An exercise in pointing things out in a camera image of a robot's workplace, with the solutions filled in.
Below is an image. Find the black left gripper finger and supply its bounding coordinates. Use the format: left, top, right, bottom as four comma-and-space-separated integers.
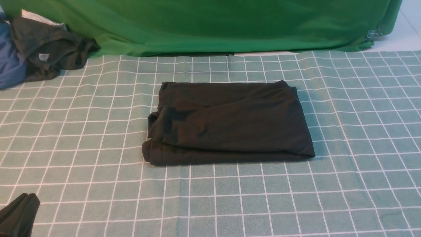
15, 194, 40, 237
0, 193, 28, 237

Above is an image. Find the dark gray long-sleeve top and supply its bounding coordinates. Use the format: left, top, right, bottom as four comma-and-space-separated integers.
142, 81, 316, 166

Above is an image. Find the green checkered tablecloth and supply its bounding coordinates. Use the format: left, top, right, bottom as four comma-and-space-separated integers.
0, 51, 421, 237

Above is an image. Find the blue crumpled garment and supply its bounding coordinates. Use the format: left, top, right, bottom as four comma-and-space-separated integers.
0, 12, 27, 90

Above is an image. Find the dark gray crumpled garment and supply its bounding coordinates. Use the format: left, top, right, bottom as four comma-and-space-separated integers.
11, 16, 100, 82

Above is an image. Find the white cloth piece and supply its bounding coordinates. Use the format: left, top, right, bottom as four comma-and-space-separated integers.
21, 9, 67, 30

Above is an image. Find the green backdrop cloth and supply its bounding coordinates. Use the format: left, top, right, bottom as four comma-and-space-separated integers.
1, 0, 402, 57

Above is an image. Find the metal binder clip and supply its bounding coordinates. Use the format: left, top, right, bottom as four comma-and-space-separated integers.
365, 28, 383, 42

